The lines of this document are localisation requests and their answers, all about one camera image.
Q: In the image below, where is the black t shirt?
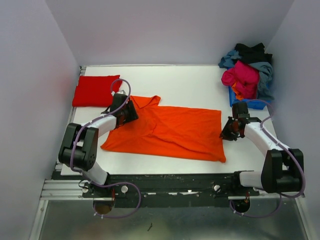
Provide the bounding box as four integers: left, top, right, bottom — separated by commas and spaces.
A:
234, 42, 273, 64

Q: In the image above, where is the aluminium frame profile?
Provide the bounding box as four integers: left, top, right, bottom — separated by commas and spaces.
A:
39, 65, 87, 201

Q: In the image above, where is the orange t shirt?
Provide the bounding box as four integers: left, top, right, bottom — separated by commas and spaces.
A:
101, 95, 226, 163

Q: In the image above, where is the folded red t shirt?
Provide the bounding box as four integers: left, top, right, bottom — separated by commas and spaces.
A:
72, 75, 122, 107

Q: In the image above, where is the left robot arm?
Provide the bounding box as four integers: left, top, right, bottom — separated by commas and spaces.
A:
58, 93, 139, 198

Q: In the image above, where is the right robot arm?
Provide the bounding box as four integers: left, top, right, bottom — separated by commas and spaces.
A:
219, 102, 306, 198

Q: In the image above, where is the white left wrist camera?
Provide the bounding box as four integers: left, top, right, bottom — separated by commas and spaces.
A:
112, 90, 127, 95

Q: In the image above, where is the blue plastic bin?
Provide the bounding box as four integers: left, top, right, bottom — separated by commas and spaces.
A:
228, 86, 271, 110

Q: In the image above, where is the grey blue t shirt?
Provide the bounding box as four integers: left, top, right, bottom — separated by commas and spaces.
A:
218, 49, 274, 101

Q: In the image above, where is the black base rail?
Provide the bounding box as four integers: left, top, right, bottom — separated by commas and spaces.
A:
51, 171, 263, 213

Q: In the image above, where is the magenta t shirt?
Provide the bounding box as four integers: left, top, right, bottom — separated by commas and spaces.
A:
221, 61, 260, 100

